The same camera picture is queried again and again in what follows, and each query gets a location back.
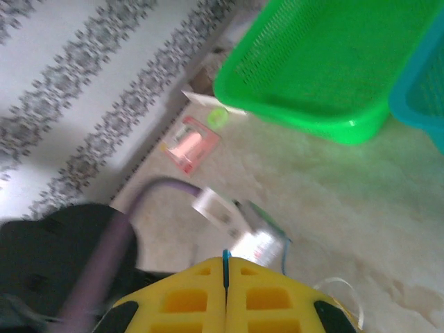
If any small green tape ring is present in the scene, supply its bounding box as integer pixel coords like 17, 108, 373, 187
206, 107, 229, 128

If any thin blue cable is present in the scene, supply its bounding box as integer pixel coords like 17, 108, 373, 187
221, 234, 293, 293

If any white book box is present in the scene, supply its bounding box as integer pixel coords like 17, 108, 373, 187
182, 48, 248, 116

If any green plastic basket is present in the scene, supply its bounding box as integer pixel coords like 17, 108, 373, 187
213, 0, 438, 146

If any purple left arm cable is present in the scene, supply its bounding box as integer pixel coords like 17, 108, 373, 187
58, 176, 202, 333

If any pink blister package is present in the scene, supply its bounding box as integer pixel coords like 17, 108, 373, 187
160, 116, 222, 178

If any white adapter box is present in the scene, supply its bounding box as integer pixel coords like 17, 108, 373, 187
191, 186, 289, 268

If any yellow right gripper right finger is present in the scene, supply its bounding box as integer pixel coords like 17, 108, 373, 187
225, 256, 359, 333

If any thin white cable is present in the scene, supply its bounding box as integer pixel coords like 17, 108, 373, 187
313, 277, 365, 329

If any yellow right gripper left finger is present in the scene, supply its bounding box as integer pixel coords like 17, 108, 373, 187
93, 256, 227, 333

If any teal plastic basket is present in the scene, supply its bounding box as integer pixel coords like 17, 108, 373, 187
388, 10, 444, 155

